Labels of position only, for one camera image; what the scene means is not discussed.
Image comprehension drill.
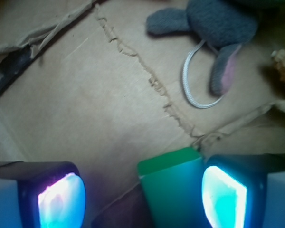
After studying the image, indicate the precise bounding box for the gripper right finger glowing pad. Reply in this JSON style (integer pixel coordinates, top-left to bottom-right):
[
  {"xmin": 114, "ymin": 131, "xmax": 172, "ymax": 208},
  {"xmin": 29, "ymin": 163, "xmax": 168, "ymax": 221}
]
[{"xmin": 201, "ymin": 153, "xmax": 285, "ymax": 228}]

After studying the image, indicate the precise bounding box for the grey plush mouse toy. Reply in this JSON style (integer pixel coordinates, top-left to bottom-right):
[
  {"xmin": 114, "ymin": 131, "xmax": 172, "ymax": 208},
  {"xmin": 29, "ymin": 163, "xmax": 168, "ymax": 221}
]
[{"xmin": 146, "ymin": 0, "xmax": 259, "ymax": 109}]

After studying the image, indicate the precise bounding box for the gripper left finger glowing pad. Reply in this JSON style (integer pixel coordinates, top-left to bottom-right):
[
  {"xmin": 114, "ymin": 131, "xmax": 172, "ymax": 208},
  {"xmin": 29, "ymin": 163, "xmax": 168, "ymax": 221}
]
[{"xmin": 0, "ymin": 161, "xmax": 86, "ymax": 228}]

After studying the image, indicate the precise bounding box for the brown paper bag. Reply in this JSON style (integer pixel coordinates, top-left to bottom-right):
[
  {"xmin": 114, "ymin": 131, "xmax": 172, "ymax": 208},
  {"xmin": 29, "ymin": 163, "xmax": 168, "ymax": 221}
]
[{"xmin": 0, "ymin": 0, "xmax": 285, "ymax": 228}]

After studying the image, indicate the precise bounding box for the green rectangular block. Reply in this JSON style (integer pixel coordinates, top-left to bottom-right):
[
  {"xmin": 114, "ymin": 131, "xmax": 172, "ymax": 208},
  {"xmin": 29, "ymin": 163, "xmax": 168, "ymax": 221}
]
[{"xmin": 137, "ymin": 147, "xmax": 210, "ymax": 228}]

